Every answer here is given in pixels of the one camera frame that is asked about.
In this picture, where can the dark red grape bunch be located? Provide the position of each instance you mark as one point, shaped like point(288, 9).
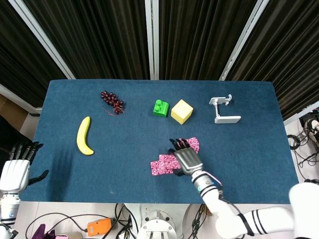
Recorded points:
point(112, 100)

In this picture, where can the white robot torso base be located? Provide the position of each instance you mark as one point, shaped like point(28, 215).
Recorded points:
point(158, 224)

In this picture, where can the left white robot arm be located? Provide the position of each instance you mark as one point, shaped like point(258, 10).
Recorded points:
point(8, 211)

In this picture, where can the orange handheld controller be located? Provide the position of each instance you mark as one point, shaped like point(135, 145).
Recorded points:
point(99, 227)

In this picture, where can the yellow banana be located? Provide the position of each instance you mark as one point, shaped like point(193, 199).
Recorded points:
point(83, 137)

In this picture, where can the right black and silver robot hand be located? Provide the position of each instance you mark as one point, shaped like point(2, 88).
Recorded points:
point(188, 159)

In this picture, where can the blue felt table cover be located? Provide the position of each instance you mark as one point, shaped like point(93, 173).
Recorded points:
point(124, 139)

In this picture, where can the purple cloth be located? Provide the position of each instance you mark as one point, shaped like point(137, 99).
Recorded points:
point(43, 232)

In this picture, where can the white folding phone stand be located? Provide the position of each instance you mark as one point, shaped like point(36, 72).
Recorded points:
point(225, 117)

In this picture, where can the green toy building block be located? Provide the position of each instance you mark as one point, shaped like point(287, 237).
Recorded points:
point(160, 109)

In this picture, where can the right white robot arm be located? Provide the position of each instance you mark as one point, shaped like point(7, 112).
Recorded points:
point(224, 209)

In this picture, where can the brown cardboard box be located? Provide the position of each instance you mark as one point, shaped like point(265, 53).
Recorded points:
point(10, 109)

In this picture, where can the white frame post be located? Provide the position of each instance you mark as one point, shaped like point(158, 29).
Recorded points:
point(42, 39)
point(243, 39)
point(152, 39)

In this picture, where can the yellow cube block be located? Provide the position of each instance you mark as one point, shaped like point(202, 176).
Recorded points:
point(182, 112)

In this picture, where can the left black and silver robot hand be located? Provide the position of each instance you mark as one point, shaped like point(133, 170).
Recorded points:
point(13, 174)

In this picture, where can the black pleated curtain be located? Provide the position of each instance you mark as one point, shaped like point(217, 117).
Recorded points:
point(99, 37)

